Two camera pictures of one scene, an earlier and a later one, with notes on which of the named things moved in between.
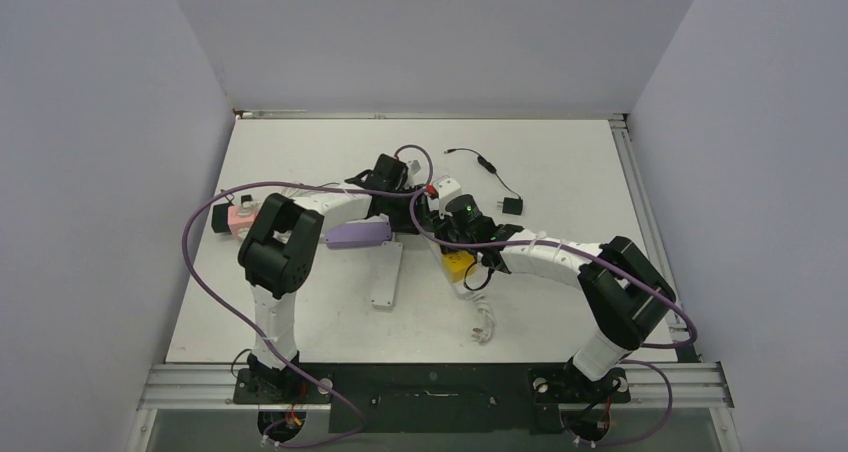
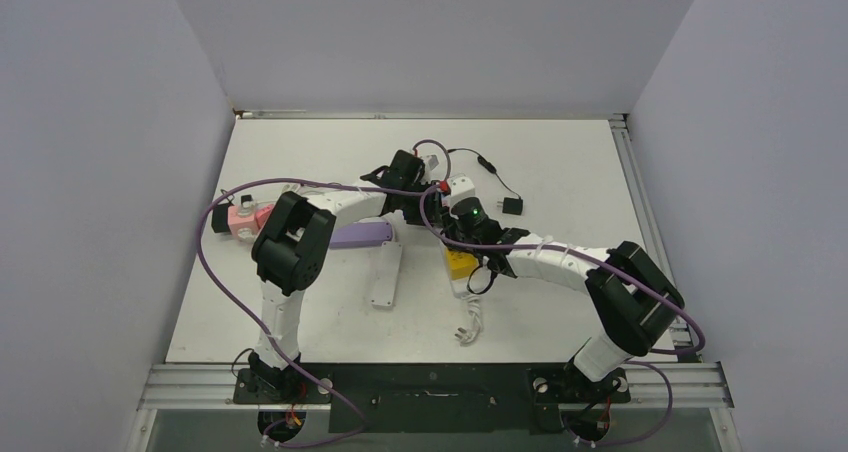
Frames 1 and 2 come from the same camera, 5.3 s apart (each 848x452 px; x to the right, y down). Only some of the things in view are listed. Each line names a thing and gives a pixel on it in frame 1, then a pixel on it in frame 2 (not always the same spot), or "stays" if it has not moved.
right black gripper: x=440 y=223 stays
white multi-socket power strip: x=476 y=277 -> x=460 y=286
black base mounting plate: x=433 y=397 stays
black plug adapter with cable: x=509 y=205 stays
